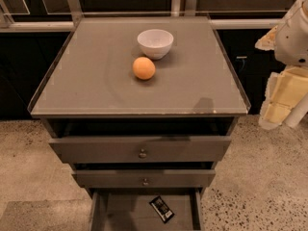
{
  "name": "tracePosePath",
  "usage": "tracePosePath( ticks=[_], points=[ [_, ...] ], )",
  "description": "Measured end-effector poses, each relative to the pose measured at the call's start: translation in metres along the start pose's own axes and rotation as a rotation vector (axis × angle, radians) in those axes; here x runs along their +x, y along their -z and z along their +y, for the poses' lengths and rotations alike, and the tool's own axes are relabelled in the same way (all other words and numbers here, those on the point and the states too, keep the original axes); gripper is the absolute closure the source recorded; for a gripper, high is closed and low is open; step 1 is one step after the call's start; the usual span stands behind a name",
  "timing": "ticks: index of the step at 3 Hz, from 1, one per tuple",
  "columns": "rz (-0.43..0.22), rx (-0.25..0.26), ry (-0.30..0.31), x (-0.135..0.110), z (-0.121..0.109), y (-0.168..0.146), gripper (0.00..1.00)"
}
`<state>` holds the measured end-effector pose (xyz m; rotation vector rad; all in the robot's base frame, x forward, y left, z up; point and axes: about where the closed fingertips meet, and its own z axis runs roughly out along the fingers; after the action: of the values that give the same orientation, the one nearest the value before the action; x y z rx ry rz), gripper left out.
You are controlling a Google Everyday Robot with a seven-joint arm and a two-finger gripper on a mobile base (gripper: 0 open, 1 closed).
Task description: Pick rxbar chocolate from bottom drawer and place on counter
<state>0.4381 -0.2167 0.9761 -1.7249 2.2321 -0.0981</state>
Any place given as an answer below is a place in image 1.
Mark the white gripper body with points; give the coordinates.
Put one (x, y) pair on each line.
(293, 42)

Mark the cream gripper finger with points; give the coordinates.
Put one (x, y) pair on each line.
(267, 41)
(283, 92)

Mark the black rxbar chocolate bar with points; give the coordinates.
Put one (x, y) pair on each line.
(161, 208)

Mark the grey top drawer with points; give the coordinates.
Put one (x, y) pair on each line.
(90, 150)

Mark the grey drawer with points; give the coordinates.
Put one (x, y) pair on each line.
(144, 178)
(129, 210)
(90, 150)

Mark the grey middle drawer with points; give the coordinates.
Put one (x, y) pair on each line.
(144, 178)

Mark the grey drawer cabinet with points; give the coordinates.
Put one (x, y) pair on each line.
(92, 91)

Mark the grey bottom drawer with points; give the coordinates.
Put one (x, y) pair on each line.
(129, 210)

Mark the white pipe leg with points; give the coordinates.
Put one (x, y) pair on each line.
(298, 112)

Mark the white ceramic bowl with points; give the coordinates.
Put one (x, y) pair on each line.
(155, 43)

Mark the orange fruit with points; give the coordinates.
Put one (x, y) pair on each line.
(143, 68)

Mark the metal rail frame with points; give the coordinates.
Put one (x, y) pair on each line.
(63, 15)

